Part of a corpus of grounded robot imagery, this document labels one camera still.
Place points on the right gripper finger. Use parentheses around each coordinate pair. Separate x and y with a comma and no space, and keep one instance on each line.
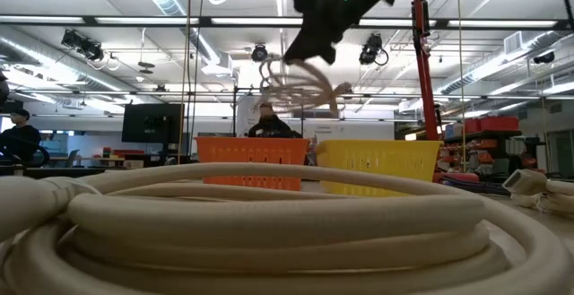
(300,44)
(326,50)

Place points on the black ceiling spotlight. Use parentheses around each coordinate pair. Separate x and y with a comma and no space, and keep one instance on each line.
(85,46)
(544,57)
(370,50)
(259,54)

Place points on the black TV monitor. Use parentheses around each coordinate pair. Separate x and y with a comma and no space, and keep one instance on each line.
(152,122)

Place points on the dark storage shelf rack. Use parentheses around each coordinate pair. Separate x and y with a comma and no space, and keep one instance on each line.
(484,149)

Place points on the blue storage bin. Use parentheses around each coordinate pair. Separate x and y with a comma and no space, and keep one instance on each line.
(454,131)

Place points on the red storage bin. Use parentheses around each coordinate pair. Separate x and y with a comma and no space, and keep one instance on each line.
(500,124)
(472,126)

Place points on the person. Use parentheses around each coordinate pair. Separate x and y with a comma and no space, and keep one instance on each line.
(271,129)
(20,138)

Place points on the yellow plastic basket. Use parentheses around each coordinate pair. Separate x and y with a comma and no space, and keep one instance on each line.
(381,160)

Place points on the black overhead light beam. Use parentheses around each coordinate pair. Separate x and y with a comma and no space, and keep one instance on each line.
(89,20)

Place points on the red stand with base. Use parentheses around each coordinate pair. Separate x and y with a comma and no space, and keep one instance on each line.
(423,71)

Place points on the orange plastic basket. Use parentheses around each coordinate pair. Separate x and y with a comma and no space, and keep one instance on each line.
(251,151)

